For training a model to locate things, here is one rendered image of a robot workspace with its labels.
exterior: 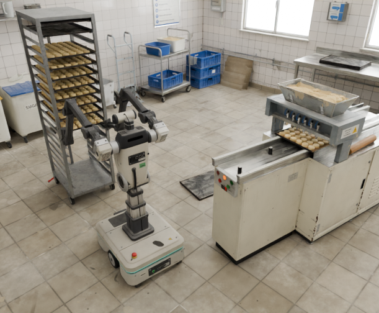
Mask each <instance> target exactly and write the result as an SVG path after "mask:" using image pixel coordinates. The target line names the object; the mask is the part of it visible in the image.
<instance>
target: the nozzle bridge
mask: <svg viewBox="0 0 379 313"><path fill-rule="evenodd" d="M286 108H287V110H286ZM285 110H286V112H285ZM287 111H289V117H288V118H286V115H285V114H287ZM292 111H293V112H292ZM291 112H292V114H291ZM293 113H295V120H294V121H292V118H291V117H292V115H293ZM298 113H299V114H298ZM290 114H291V117H290ZM297 114H298V116H297ZM265 115H267V116H273V118H272V127H271V131H273V132H275V131H278V130H282V129H283V125H284V122H287V123H289V124H292V125H294V126H295V127H298V128H300V129H302V130H305V131H307V132H309V133H311V134H313V135H316V136H318V137H320V138H323V139H325V140H327V141H329V144H330V145H333V146H336V145H337V150H336V155H335V159H334V162H336V163H340V162H342V161H345V160H347V159H348V156H349V152H350V147H351V144H352V140H353V138H356V137H359V136H361V134H362V130H363V125H364V123H365V118H366V117H365V116H363V115H360V114H357V113H354V112H352V111H348V110H346V111H345V113H343V114H341V115H338V116H335V117H328V116H325V115H323V114H320V113H318V112H315V111H312V110H310V109H307V108H305V107H302V106H299V105H297V104H294V103H292V102H289V101H286V100H285V98H284V96H283V94H278V95H275V96H271V97H267V100H266V107H265ZM299 115H301V121H300V123H298V121H297V120H296V117H297V119H298V118H299ZM304 116H305V117H304ZM303 117H304V119H303ZM305 118H307V123H306V126H304V125H303V124H304V123H303V122H304V121H305ZM302 119H303V122H302ZM310 119H311V120H310ZM312 120H313V128H312V129H311V128H310V126H309V125H310V124H311V121H312ZM309 121H310V123H309V125H308V122H309ZM317 121H318V123H320V127H319V132H317V131H316V128H315V124H316V123H317ZM318 123H317V124H316V127H317V125H318Z"/></svg>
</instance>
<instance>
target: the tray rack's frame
mask: <svg viewBox="0 0 379 313"><path fill-rule="evenodd" d="M15 11H16V16H17V21H18V25H19V30H20V35H21V38H22V43H23V46H24V52H25V57H26V60H27V65H28V68H29V73H30V78H31V82H32V87H33V91H34V95H35V100H36V103H37V108H38V113H39V117H40V122H41V125H42V130H43V135H44V138H45V143H46V147H47V152H48V157H49V160H50V165H51V170H52V172H53V174H52V175H53V176H54V177H56V178H57V179H58V181H59V182H60V183H61V185H62V186H63V187H64V188H65V190H66V191H67V195H68V197H69V201H70V203H71V199H70V197H71V195H70V191H69V185H68V182H67V180H66V179H65V178H64V176H63V175H62V174H61V173H60V171H59V170H58V169H57V168H55V167H54V164H53V159H52V155H51V150H50V145H49V141H48V136H47V131H46V128H45V123H44V119H43V114H42V109H41V105H40V100H39V97H38V92H37V87H36V83H35V78H34V75H33V69H32V64H31V61H30V56H29V51H28V47H27V42H26V39H25V34H24V28H23V25H22V19H21V16H22V17H25V18H27V19H29V20H32V21H34V22H35V20H34V18H39V20H40V22H48V21H56V20H69V19H83V18H90V17H91V14H90V13H91V12H87V11H82V10H80V9H75V8H72V7H68V6H67V7H50V8H40V9H23V10H15ZM68 150H69V155H70V159H71V165H69V169H70V170H71V171H72V172H73V173H71V174H70V175H71V177H72V178H73V179H74V181H72V183H73V185H74V186H75V187H76V188H75V189H73V191H74V196H75V197H78V196H81V195H83V194H87V193H89V192H92V191H95V190H97V189H100V188H103V187H106V186H110V187H111V184H113V181H112V177H111V176H109V175H108V174H107V173H106V172H105V171H104V170H103V169H102V168H101V167H100V166H99V165H98V164H97V163H96V162H95V161H94V160H93V159H92V158H91V157H90V156H89V158H87V159H85V160H81V161H77V162H74V161H73V155H72V151H71V145H68ZM54 180H55V181H56V179H55V178H54ZM111 188H112V187H111Z"/></svg>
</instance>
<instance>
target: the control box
mask: <svg viewBox="0 0 379 313"><path fill-rule="evenodd" d="M217 171H219V175H218V174H217V173H216V172H217ZM223 176H225V177H226V179H224V178H223ZM218 179H221V182H219V181H218ZM230 181H232V182H233V185H232V184H231V183H230ZM215 183H216V184H217V185H219V186H220V187H221V188H223V189H224V190H226V192H227V193H229V194H230V195H232V196H233V197H237V196H238V183H237V179H236V178H234V177H233V176H231V175H230V174H229V173H227V172H226V171H225V170H223V169H222V168H220V167H219V166H217V167H215ZM227 185H229V186H230V188H229V189H228V188H227V187H226V186H227ZM222 186H223V187H222ZM225 188H226V189H225Z"/></svg>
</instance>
